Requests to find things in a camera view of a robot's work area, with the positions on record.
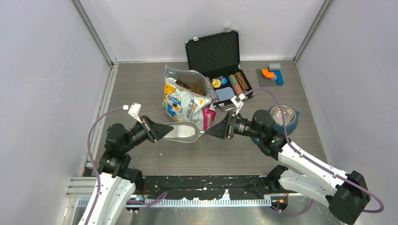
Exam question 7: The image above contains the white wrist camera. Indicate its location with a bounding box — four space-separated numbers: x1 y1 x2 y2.
230 93 246 114
122 103 142 124

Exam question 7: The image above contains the black poker chip case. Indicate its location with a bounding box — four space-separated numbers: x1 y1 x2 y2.
184 30 254 108

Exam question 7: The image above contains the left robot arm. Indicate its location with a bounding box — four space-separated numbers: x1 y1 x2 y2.
79 116 174 225

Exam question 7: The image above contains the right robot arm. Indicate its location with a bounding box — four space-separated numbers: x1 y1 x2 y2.
204 110 371 225

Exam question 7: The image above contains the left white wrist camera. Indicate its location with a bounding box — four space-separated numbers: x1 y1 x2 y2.
122 103 142 124

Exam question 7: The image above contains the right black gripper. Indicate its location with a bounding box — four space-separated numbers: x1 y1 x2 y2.
205 111 264 140

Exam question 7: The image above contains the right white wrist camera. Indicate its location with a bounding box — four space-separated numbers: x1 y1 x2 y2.
230 93 246 114

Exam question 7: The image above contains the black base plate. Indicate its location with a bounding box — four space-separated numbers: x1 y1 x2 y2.
135 175 286 200

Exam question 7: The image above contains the pet food bag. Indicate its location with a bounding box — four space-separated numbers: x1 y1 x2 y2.
162 66 216 131

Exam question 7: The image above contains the yellow dealer button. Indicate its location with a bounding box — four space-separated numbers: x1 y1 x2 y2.
212 79 222 89

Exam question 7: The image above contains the toy brick assembly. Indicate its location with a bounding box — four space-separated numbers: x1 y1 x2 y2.
256 63 284 87

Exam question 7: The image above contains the metal food scoop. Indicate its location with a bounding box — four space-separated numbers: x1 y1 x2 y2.
163 121 204 143

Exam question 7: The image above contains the blue playing card deck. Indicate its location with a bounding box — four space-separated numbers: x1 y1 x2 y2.
215 87 235 102

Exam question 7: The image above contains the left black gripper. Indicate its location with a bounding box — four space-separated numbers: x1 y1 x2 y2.
122 115 173 152

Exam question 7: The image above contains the teal double pet bowl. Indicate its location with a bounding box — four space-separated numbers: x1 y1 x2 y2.
267 105 299 136

